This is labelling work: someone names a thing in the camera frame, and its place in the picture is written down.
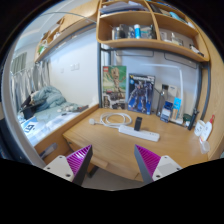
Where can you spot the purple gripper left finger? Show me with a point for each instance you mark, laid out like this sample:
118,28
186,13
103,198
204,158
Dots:
73,167

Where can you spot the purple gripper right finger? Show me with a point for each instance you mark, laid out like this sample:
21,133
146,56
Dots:
152,166

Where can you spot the black charger plug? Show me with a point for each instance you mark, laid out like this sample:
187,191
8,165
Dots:
138,122

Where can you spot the white power strip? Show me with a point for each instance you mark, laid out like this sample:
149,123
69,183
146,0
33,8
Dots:
146,135

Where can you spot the bed with white mattress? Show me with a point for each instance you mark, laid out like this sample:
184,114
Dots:
46,121

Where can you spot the wooden desk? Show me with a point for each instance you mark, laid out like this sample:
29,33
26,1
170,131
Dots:
114,151

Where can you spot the small blue box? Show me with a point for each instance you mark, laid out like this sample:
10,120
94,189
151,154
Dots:
166,111

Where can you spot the translucent plastic cup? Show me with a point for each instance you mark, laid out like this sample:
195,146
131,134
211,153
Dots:
205,147

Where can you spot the white cup with face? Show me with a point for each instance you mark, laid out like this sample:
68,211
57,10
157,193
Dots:
199,127

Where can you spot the white bottle red cap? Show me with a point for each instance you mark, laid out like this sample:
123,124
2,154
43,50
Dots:
207,129

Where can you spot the black handheld stick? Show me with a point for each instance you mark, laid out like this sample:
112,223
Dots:
193,118

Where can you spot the black bag on bed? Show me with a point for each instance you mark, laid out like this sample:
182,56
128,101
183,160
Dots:
29,107

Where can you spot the grey blue blanket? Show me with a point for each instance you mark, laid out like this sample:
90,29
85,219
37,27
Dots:
46,98

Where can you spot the white blue carton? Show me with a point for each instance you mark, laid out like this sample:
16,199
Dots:
172,97

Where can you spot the blue robot model kit box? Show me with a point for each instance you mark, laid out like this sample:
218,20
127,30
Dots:
141,91

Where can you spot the Groot building set box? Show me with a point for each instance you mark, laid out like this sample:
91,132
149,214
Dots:
114,87

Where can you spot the wooden wall shelf unit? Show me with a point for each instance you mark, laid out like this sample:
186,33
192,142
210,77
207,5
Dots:
152,24

